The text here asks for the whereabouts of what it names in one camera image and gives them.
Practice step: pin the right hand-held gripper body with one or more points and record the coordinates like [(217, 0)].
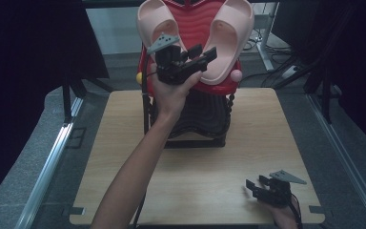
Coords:
[(276, 194)]

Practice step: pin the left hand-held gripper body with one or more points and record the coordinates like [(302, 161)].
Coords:
[(174, 71)]

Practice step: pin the pink foam slipper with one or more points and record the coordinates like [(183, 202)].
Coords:
[(228, 41), (154, 22)]

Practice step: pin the red and black shoe rack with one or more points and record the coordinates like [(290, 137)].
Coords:
[(203, 111)]

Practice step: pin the person's right hand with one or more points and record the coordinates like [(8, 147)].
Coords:
[(286, 218)]

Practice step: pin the person's left hand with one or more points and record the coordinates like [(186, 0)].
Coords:
[(170, 97)]

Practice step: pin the white desk leg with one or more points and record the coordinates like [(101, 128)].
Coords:
[(263, 44)]

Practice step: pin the white power strip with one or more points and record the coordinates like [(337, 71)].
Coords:
[(289, 72)]

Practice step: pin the black metal stand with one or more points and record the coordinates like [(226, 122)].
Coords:
[(325, 95), (68, 98)]

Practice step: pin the black curtain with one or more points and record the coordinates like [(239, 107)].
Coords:
[(355, 63), (28, 63)]

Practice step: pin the aluminium floor rail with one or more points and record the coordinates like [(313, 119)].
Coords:
[(44, 171), (346, 159)]

